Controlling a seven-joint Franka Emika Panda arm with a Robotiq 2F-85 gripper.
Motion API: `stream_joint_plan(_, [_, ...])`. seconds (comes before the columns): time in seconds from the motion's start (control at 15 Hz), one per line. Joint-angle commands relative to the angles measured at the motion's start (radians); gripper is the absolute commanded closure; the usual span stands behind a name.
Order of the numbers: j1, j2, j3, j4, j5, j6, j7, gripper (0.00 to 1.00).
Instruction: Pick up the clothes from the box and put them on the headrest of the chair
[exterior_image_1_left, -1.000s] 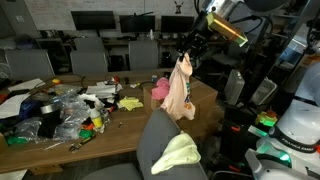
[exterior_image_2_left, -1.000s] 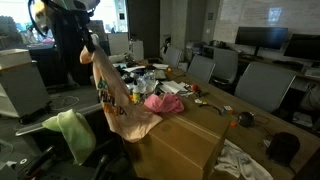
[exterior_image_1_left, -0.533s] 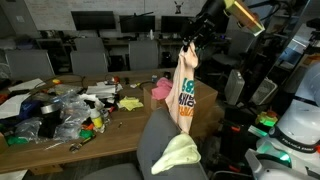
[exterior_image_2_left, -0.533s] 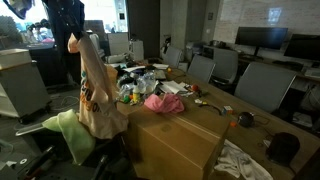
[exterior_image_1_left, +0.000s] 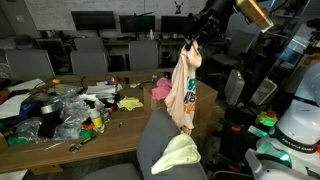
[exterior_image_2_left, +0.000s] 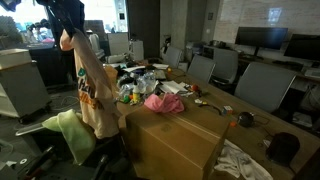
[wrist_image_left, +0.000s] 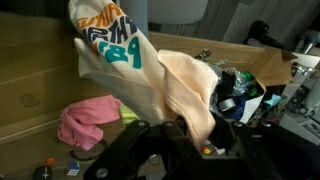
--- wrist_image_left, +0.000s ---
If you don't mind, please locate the yellow red ball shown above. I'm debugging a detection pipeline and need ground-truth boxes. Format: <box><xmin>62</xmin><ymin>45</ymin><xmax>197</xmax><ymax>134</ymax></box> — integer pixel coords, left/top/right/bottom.
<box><xmin>199</xmin><ymin>145</ymin><xmax>214</xmax><ymax>156</ymax></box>

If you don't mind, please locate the white paper sheet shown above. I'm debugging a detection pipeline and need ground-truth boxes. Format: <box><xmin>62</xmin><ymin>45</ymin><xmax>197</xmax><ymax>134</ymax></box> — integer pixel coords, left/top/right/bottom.
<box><xmin>238</xmin><ymin>93</ymin><xmax>266</xmax><ymax>125</ymax></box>

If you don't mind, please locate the grey duct tape roll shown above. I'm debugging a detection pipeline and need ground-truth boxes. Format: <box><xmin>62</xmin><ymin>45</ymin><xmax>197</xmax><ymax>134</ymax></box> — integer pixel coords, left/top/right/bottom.
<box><xmin>218</xmin><ymin>97</ymin><xmax>237</xmax><ymax>113</ymax></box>

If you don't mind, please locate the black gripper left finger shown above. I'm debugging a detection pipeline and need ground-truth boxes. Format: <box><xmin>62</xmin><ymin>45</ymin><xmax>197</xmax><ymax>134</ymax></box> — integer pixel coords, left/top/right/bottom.
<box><xmin>83</xmin><ymin>119</ymin><xmax>208</xmax><ymax>180</ymax></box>

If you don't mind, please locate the small open cardboard box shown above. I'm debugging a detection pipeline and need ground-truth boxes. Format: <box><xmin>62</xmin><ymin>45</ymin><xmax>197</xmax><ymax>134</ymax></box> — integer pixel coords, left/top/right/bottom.
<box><xmin>246</xmin><ymin>45</ymin><xmax>299</xmax><ymax>88</ymax></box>

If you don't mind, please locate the small yellow rag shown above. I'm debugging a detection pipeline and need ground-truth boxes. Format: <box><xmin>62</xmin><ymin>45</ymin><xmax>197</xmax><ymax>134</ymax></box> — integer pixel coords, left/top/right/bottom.
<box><xmin>118</xmin><ymin>102</ymin><xmax>141</xmax><ymax>127</ymax></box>

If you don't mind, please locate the blue bag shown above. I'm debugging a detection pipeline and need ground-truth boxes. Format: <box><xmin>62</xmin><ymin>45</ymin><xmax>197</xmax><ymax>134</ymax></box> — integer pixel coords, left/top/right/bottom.
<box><xmin>229</xmin><ymin>106</ymin><xmax>248</xmax><ymax>121</ymax></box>

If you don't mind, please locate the clear plastic bag pile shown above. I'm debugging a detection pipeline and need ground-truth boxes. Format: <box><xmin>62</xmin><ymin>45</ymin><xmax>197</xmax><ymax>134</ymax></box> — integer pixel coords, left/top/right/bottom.
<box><xmin>208</xmin><ymin>61</ymin><xmax>268</xmax><ymax>111</ymax></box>

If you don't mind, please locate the small green object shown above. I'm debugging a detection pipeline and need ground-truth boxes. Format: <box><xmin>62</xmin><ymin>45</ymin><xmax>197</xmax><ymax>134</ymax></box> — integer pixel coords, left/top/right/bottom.
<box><xmin>240</xmin><ymin>71</ymin><xmax>254</xmax><ymax>83</ymax></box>

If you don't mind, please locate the Rubik's cube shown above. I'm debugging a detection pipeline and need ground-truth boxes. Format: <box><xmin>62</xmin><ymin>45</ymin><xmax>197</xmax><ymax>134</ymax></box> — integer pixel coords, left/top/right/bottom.
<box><xmin>64</xmin><ymin>160</ymin><xmax>82</xmax><ymax>177</ymax></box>

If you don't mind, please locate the pink cloth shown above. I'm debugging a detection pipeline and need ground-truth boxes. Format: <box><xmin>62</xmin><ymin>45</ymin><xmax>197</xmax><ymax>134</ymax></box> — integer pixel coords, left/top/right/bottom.
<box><xmin>57</xmin><ymin>94</ymin><xmax>122</xmax><ymax>152</ymax></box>

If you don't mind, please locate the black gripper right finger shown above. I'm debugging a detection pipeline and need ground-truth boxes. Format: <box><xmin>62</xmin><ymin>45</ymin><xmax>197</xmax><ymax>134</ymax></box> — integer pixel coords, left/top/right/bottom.
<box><xmin>213</xmin><ymin>120</ymin><xmax>320</xmax><ymax>180</ymax></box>

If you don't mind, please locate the small orange ball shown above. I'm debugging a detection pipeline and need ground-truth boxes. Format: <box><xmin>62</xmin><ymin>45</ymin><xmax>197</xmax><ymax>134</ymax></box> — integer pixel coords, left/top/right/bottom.
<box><xmin>44</xmin><ymin>157</ymin><xmax>57</xmax><ymax>167</ymax></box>

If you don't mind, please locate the peach printed t-shirt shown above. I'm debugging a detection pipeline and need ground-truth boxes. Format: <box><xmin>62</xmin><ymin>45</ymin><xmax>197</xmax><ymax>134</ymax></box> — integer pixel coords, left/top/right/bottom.
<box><xmin>68</xmin><ymin>0</ymin><xmax>220</xmax><ymax>146</ymax></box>

